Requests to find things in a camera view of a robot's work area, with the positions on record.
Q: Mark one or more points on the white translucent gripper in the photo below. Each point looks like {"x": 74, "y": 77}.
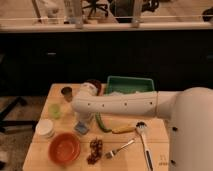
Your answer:
{"x": 84, "y": 118}

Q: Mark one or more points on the blue sponge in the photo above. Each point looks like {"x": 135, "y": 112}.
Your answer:
{"x": 81, "y": 128}

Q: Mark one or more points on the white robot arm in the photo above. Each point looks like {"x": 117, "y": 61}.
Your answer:
{"x": 190, "y": 113}

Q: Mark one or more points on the orange bowl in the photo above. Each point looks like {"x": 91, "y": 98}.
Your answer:
{"x": 64, "y": 149}

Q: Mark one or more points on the dark purple bowl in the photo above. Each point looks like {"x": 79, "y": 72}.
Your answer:
{"x": 96, "y": 83}

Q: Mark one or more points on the bunch of dark grapes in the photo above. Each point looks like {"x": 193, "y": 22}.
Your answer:
{"x": 96, "y": 147}

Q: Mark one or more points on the light green cup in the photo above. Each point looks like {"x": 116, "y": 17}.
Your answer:
{"x": 54, "y": 111}

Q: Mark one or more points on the dark grey cup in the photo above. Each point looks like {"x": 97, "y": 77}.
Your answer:
{"x": 67, "y": 93}

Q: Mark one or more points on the white stacked plates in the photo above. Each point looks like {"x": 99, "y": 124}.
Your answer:
{"x": 45, "y": 128}

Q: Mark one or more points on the silver fork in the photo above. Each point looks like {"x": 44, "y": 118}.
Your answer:
{"x": 113, "y": 152}

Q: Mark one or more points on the yellow banana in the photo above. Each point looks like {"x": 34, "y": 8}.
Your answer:
{"x": 123, "y": 129}

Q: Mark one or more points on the green plastic tray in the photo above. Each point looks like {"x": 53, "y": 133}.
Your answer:
{"x": 127, "y": 85}

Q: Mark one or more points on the white dish brush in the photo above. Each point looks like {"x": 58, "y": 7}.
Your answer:
{"x": 140, "y": 128}

